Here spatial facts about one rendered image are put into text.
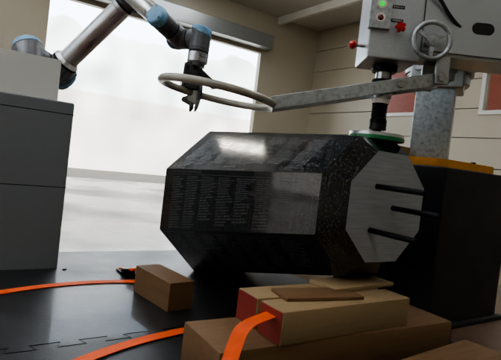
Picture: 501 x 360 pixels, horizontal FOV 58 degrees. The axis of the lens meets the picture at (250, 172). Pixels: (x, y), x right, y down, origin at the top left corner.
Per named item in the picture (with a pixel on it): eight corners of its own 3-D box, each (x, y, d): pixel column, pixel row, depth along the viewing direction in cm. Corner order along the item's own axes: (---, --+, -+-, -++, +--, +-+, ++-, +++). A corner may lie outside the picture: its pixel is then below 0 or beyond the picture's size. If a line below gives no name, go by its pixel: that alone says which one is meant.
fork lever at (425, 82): (433, 90, 192) (432, 78, 192) (453, 82, 173) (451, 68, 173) (271, 113, 193) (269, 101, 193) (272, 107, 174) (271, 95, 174)
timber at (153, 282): (133, 291, 207) (136, 264, 207) (156, 288, 215) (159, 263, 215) (167, 312, 185) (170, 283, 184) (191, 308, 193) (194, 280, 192)
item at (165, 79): (273, 116, 208) (275, 110, 208) (279, 102, 159) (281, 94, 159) (169, 92, 208) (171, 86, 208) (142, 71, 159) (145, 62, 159)
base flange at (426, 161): (415, 168, 278) (416, 160, 278) (496, 175, 238) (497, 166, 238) (361, 160, 250) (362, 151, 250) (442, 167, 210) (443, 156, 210)
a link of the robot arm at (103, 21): (31, 65, 256) (126, -28, 241) (57, 81, 270) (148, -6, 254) (35, 81, 247) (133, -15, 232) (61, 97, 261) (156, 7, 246)
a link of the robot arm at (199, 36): (200, 30, 209) (217, 28, 203) (196, 57, 209) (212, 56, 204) (186, 22, 201) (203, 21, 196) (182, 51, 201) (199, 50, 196)
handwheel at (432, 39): (440, 68, 175) (445, 28, 175) (451, 62, 165) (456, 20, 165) (401, 63, 175) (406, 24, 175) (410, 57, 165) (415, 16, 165)
